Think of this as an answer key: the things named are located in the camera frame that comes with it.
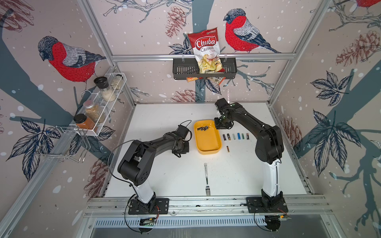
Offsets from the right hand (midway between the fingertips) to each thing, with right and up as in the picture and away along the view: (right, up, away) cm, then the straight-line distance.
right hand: (217, 126), depth 95 cm
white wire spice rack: (-67, +14, -16) cm, 70 cm away
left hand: (-19, -14, -2) cm, 24 cm away
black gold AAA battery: (+9, -8, +5) cm, 13 cm away
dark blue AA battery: (+16, -7, +5) cm, 18 cm away
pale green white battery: (+13, -8, +6) cm, 16 cm away
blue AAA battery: (+6, -9, +5) cm, 12 cm away
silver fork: (-8, -33, -16) cm, 37 cm away
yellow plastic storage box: (-6, -9, +5) cm, 12 cm away
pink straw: (+10, +22, +12) cm, 27 cm away
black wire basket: (-20, +38, 0) cm, 43 cm away
